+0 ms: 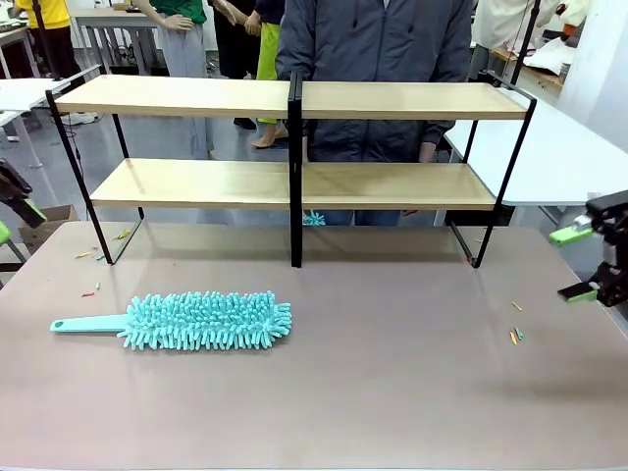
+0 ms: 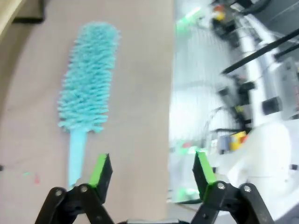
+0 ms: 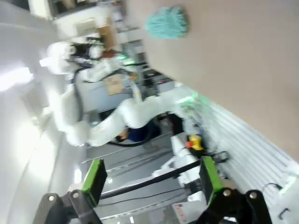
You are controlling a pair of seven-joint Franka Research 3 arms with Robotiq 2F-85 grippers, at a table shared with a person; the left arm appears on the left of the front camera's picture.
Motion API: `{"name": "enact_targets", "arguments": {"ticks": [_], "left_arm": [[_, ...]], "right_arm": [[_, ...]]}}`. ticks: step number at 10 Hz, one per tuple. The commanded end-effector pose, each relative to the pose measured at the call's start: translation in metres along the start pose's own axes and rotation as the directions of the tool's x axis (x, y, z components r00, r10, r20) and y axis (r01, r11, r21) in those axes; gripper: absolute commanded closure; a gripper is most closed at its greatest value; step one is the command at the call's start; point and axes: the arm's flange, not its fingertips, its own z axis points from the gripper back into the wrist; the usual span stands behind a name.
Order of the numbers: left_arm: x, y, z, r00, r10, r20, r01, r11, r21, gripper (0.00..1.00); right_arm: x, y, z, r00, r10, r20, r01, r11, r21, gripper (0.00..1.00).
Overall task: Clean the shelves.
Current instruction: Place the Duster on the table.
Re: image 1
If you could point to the mannequin lime green trousers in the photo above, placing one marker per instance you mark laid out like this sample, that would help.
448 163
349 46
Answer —
269 49

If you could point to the mannequin green top grey trousers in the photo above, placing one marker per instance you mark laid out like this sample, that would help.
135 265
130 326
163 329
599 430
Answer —
184 49

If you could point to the person in white top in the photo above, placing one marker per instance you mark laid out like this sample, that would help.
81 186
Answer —
500 19

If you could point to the workbench with white cloth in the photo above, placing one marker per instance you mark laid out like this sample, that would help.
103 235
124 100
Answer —
549 56

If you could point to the brown cardboard box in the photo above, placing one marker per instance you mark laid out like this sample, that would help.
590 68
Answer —
54 216

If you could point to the white sneaker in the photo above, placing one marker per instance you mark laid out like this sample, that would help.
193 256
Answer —
86 118

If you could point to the mannequin in dark clothes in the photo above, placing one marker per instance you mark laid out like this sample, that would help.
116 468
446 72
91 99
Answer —
235 49

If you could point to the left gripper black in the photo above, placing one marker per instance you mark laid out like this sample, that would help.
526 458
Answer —
10 181

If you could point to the teal fluffy duster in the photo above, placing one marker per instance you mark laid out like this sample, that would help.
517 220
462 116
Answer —
314 219

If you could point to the person left forearm grey sleeve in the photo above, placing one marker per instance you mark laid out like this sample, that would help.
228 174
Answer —
436 128

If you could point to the black tripod pole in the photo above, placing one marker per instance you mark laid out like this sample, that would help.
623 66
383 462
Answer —
527 34

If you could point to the large white rounded table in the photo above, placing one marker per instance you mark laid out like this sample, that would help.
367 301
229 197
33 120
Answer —
549 157

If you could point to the person left hand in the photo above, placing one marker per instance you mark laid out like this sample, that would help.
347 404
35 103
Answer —
428 152

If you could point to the grey desk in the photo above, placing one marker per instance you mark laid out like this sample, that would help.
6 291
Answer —
113 17

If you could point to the person in yellow shirt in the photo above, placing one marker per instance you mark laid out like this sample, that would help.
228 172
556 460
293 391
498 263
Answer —
49 15

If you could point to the white table black legs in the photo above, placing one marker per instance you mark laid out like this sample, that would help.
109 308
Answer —
24 93

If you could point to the black tripod stand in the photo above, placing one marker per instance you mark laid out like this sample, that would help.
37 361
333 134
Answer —
44 39

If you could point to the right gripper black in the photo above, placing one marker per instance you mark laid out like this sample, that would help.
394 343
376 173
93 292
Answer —
620 245

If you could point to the wooden two-tier shelf black frame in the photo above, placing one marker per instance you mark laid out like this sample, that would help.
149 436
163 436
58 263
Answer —
196 98

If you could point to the person in grey jacket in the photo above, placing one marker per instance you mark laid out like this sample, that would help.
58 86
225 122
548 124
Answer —
373 44

